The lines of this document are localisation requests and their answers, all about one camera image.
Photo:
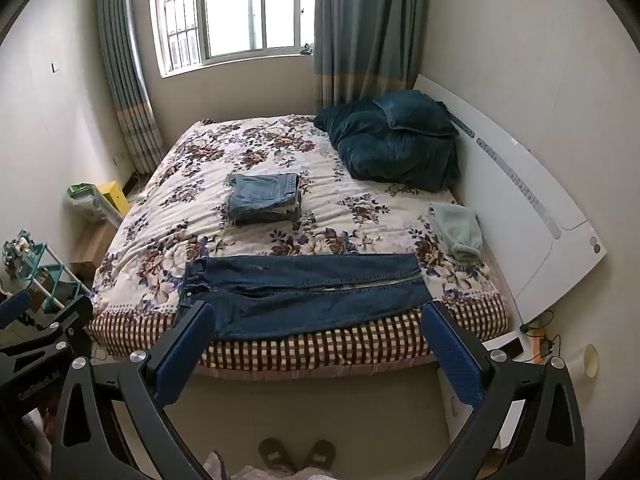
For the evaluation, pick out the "floral checked blanket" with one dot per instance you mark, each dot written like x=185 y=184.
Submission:
x=310 y=160

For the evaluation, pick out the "cardboard box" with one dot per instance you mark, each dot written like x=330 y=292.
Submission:
x=92 y=247

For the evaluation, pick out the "dark blue jeans pants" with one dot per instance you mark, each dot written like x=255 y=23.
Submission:
x=300 y=290

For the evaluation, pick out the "yellow box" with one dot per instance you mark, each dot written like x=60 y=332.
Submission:
x=114 y=196

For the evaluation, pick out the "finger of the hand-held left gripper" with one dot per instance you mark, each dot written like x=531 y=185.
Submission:
x=65 y=322
x=12 y=307

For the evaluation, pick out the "green and white bag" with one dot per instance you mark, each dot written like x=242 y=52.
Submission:
x=85 y=200

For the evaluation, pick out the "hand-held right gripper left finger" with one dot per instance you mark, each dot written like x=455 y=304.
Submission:
x=180 y=355

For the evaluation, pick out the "brown slipper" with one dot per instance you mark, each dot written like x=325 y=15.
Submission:
x=276 y=455
x=320 y=456

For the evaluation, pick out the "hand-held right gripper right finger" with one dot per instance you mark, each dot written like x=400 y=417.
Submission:
x=452 y=355

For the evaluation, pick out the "white nightstand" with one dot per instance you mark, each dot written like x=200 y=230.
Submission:
x=500 y=370

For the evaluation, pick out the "teal velvet quilt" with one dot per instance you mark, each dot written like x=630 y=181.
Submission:
x=395 y=155

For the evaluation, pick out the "light green fleece cloth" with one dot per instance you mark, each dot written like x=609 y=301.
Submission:
x=457 y=232

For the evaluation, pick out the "black phone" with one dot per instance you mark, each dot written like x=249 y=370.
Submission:
x=512 y=347

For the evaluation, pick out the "white framed window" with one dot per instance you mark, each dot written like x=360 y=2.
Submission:
x=230 y=10

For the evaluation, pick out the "teal velvet pillow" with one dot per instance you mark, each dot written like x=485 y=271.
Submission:
x=415 y=112

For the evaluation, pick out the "person's pink clothing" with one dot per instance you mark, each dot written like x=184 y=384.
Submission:
x=280 y=474

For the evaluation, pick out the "white headboard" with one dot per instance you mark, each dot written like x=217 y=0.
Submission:
x=525 y=200

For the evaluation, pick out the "teal storage rack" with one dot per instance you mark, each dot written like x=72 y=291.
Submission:
x=42 y=275

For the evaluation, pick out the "stack of folded jeans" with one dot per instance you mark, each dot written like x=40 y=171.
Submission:
x=265 y=195

